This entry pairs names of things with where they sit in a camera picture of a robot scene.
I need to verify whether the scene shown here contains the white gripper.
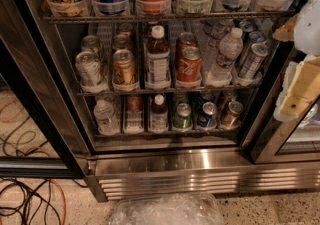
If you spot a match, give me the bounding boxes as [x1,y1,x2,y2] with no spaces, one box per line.
[272,0,320,122]

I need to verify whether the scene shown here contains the white slim can front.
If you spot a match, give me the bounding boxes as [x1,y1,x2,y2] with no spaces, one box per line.
[238,43,269,79]

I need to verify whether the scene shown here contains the white slim can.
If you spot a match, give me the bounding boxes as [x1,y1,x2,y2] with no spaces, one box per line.
[241,31,267,57]
[238,43,269,79]

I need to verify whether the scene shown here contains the white slim can behind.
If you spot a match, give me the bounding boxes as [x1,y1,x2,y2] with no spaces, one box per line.
[241,31,267,57]

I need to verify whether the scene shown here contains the gold can bottom shelf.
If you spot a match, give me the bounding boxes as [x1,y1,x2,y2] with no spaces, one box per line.
[219,101,243,129]

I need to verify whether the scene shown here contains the red coca-cola can front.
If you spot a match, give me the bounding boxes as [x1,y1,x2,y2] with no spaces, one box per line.
[176,46,202,88]

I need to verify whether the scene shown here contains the blue pepsi can bottom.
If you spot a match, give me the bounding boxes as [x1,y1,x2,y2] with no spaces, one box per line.
[197,102,217,129]

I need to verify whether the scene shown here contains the red coca-cola can behind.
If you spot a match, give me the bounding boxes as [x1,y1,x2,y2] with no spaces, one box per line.
[176,32,198,52]

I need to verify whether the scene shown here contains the stainless steel beverage fridge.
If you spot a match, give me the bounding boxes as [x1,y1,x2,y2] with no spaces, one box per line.
[55,24,320,202]

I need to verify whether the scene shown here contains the green can bottom shelf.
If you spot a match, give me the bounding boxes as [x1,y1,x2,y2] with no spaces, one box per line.
[173,103,192,131]

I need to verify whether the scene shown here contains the gold can front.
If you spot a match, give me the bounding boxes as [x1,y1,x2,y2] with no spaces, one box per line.
[112,49,137,91]

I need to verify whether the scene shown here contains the gold can middle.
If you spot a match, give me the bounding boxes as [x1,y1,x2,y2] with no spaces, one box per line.
[112,34,133,51]

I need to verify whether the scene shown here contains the water bottle bottom shelf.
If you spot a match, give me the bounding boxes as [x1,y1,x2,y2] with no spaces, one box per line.
[94,99,119,136]

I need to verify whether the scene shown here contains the silver can front left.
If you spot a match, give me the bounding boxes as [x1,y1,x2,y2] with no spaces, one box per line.
[75,51,108,93]

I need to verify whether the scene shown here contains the open glass fridge door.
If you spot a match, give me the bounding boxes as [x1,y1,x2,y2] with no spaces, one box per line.
[0,0,90,178]

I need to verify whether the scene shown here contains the clear water bottle middle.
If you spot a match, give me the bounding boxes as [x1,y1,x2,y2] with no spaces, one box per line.
[207,27,243,87]

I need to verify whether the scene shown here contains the brown tea bottle middle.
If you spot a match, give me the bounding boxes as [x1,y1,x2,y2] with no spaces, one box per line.
[145,25,170,89]

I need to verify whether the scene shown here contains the brown tea bottle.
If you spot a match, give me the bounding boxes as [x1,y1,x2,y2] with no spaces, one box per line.
[145,25,170,89]
[149,94,168,133]

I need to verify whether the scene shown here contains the brown tea bottle bottom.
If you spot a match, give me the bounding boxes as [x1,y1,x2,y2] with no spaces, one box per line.
[149,94,168,133]

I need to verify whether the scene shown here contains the clear plastic bag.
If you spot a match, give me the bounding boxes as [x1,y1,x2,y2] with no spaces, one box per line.
[108,193,225,225]

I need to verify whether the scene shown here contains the top wire shelf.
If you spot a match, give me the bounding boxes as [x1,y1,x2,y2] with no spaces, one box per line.
[43,10,295,24]

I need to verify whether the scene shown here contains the wire shelf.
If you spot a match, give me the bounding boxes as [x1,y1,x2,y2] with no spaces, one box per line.
[43,10,295,24]
[76,84,260,97]

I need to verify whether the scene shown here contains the middle wire shelf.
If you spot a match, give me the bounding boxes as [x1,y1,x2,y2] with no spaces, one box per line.
[76,84,260,97]

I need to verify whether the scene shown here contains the orange floor cable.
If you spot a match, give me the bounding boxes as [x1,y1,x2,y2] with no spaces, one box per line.
[0,99,68,225]

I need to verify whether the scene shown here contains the black floor cables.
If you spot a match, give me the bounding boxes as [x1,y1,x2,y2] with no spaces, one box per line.
[0,115,88,225]

